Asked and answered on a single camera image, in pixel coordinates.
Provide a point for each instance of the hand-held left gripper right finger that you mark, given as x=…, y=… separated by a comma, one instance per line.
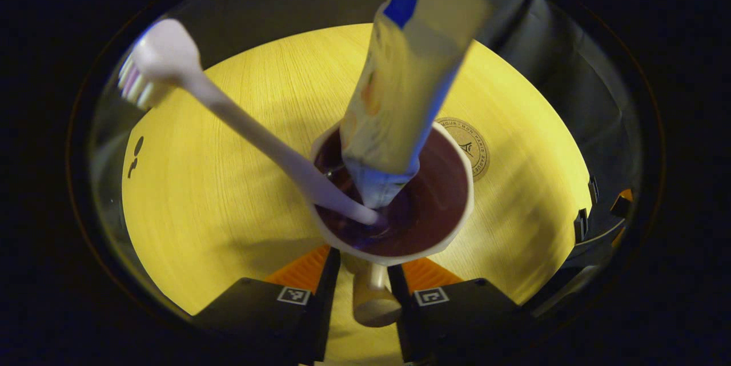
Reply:
x=402, y=309

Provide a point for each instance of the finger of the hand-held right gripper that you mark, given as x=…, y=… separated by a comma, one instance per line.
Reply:
x=623, y=199

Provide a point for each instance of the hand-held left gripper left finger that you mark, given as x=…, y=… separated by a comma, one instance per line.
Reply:
x=325, y=297

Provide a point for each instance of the round brown coaster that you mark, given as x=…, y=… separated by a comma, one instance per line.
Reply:
x=474, y=149

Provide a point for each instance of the white toothpaste tube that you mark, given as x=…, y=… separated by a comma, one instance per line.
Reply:
x=400, y=97

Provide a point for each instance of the white toothbrush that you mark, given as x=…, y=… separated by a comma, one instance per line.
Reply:
x=171, y=57

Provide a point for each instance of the black backdrop cloth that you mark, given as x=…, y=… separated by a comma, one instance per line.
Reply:
x=274, y=6

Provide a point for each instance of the black desk edge bracket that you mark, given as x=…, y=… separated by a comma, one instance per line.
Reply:
x=581, y=225
x=594, y=189

